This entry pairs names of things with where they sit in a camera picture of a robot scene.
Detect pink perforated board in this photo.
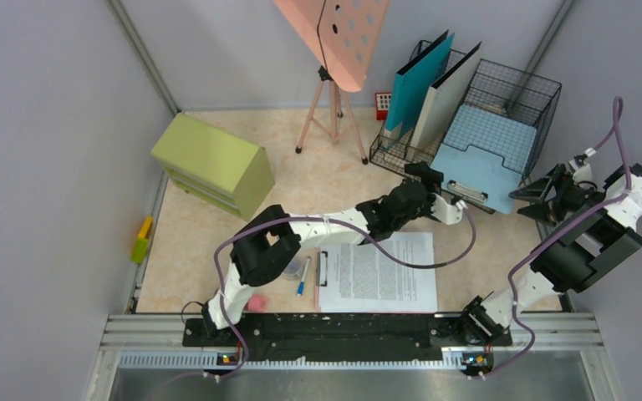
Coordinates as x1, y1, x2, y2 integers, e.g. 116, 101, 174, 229
273, 0, 390, 93

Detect pink clipboard with papers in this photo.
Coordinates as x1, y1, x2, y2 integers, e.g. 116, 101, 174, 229
315, 244, 439, 313

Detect light blue clipboard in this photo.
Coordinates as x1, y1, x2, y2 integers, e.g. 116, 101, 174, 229
431, 104, 537, 214

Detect blue white marker pen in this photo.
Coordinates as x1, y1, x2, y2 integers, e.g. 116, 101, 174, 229
296, 256, 312, 297

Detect yellow green toy block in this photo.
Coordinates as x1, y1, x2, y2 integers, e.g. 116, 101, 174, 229
130, 216, 153, 264

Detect grey white file folder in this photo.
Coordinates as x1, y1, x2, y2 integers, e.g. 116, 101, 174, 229
410, 42, 482, 150

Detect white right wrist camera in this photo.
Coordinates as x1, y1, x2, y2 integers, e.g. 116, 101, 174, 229
568, 148, 596, 186

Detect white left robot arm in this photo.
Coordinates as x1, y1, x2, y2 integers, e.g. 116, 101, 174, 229
201, 162, 462, 346

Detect pink capped tube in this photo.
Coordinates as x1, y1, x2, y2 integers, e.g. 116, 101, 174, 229
246, 294, 268, 313

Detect clear jar of paperclips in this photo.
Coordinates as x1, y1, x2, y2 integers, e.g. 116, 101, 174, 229
282, 257, 303, 281

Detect black wire mesh file rack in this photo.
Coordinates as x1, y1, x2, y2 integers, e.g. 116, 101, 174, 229
369, 46, 562, 214

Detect red white small box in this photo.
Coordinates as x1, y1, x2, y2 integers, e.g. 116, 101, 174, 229
374, 92, 392, 121

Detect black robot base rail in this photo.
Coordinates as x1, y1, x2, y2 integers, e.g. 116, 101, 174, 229
182, 313, 512, 363

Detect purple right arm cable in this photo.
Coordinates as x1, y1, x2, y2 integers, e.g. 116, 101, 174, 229
465, 96, 634, 380

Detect teal file folder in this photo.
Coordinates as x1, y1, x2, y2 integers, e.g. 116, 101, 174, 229
385, 31, 455, 140

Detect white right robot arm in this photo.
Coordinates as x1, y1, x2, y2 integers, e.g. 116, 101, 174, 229
456, 164, 642, 346

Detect green metal drawer box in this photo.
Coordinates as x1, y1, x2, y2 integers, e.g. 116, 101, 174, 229
151, 113, 275, 221

